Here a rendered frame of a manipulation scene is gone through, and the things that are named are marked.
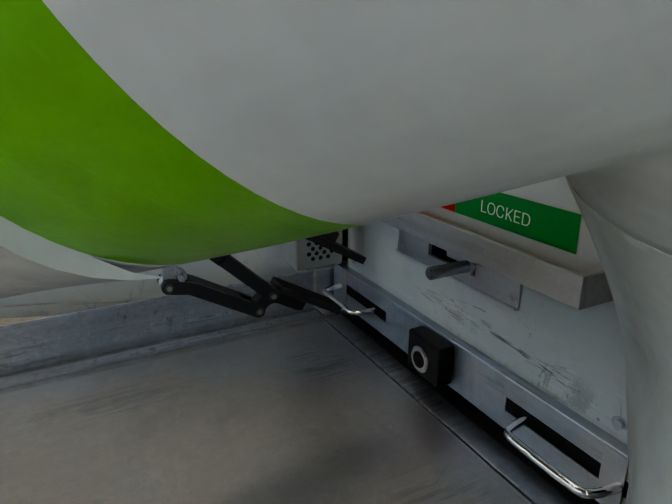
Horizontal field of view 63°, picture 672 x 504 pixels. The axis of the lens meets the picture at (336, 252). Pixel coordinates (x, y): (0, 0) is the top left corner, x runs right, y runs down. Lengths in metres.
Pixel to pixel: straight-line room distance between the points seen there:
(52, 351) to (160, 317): 0.14
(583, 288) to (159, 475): 0.42
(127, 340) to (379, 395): 0.36
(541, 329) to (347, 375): 0.27
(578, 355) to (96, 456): 0.47
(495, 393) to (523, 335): 0.07
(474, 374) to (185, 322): 0.42
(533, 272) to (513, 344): 0.12
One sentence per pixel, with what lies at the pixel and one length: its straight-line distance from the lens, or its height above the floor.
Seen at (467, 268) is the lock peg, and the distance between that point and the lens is 0.60.
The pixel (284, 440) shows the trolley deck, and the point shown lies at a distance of 0.61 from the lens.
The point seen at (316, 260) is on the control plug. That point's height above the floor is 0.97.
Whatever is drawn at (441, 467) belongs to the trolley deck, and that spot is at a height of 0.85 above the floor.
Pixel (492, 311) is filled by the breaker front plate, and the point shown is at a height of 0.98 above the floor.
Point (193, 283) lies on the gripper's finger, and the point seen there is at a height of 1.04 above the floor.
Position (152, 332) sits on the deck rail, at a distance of 0.82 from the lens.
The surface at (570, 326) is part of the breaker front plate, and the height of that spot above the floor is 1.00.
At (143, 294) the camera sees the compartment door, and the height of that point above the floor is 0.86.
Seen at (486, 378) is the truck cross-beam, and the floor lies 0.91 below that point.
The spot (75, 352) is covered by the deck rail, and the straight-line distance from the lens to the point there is 0.81.
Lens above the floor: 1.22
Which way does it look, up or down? 19 degrees down
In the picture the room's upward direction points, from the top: straight up
